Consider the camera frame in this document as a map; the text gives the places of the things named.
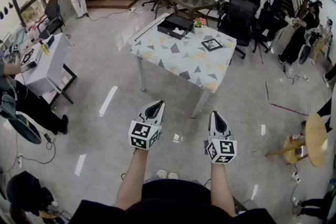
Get white mat with black outline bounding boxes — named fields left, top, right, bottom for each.
left=133, top=13, right=171, bottom=43

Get black box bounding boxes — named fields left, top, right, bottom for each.
left=156, top=14, right=195, bottom=40

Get pink flowers in pot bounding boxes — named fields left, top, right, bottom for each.
left=193, top=17, right=207, bottom=29

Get black-and-white printed sheet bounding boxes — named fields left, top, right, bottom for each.
left=201, top=38, right=224, bottom=52

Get person's left forearm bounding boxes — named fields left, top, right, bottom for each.
left=113, top=148, right=150, bottom=211

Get white side table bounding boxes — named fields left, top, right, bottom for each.
left=14, top=32, right=78, bottom=106

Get person's right forearm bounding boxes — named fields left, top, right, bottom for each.
left=209, top=162, right=236, bottom=218

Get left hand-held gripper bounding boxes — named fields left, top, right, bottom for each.
left=128, top=100, right=166, bottom=151

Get dark blue visitor chair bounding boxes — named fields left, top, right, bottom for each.
left=37, top=0, right=67, bottom=40

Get yellow bottle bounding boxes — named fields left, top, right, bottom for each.
left=39, top=39, right=50, bottom=56

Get person's black shirt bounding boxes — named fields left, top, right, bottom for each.
left=68, top=179, right=277, bottom=224

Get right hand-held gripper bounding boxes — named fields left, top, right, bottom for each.
left=204, top=110, right=237, bottom=165

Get round wooden stool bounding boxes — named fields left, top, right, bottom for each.
left=264, top=112, right=329, bottom=168

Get wicker glass-top table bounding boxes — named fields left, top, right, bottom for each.
left=167, top=0, right=220, bottom=26

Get table with triangle-patterned cloth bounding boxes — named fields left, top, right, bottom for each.
left=127, top=13, right=238, bottom=119

